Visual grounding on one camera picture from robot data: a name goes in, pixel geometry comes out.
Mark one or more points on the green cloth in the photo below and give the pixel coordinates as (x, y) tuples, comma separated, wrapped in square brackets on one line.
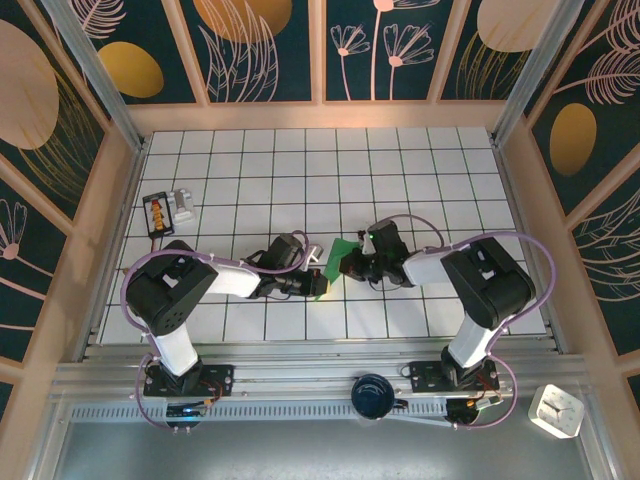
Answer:
[(335, 255)]

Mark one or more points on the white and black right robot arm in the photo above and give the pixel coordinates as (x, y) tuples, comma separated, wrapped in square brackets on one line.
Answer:
[(487, 285)]

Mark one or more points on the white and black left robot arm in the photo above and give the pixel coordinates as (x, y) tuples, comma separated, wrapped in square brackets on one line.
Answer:
[(232, 282)]

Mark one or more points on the white square clock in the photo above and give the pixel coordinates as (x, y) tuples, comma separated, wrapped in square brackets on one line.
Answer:
[(556, 411)]

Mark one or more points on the dark blue cup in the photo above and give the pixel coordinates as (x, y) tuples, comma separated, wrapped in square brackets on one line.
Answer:
[(372, 397)]

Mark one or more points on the white plastic holder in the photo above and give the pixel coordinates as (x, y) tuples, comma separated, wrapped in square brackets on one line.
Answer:
[(182, 205)]

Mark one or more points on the black box with orange screws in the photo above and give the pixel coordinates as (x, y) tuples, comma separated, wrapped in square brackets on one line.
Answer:
[(159, 215)]

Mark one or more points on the small circuit board with LED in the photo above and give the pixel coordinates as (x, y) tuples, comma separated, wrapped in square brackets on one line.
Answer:
[(470, 407), (187, 411)]

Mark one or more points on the aluminium front rail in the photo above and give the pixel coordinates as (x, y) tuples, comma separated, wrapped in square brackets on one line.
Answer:
[(310, 372)]

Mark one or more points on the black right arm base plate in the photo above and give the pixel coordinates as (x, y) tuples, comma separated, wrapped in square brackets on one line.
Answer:
[(425, 375)]

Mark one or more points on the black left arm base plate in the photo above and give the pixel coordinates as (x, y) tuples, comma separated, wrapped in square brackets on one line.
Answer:
[(220, 377)]

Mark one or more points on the aluminium side rail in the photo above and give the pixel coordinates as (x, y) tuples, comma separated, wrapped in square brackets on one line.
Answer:
[(132, 190), (514, 200)]

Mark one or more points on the aluminium corner post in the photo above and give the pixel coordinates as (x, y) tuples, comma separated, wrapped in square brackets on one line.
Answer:
[(547, 65), (92, 65)]

